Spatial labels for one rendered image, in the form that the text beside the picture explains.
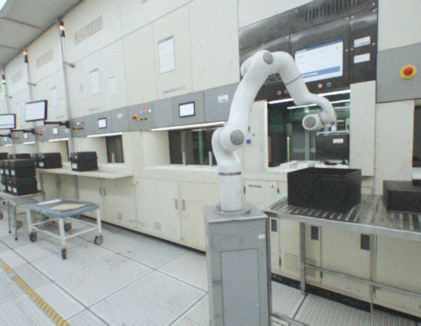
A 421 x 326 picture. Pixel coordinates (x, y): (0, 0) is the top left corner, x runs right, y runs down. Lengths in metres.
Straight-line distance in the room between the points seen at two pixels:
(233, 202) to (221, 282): 0.37
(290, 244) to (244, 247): 0.82
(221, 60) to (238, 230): 1.45
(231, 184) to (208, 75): 1.26
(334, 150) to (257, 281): 1.09
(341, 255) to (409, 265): 0.34
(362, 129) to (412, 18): 0.60
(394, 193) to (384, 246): 0.56
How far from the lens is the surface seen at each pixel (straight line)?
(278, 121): 2.37
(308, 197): 1.29
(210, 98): 2.15
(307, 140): 2.63
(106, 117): 3.42
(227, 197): 1.18
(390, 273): 1.88
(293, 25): 1.94
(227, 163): 1.15
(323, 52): 1.81
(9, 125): 5.52
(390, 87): 1.70
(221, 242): 1.15
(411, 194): 1.34
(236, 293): 1.28
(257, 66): 1.22
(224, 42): 2.18
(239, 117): 1.15
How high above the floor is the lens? 1.11
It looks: 6 degrees down
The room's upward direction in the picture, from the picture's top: 3 degrees counter-clockwise
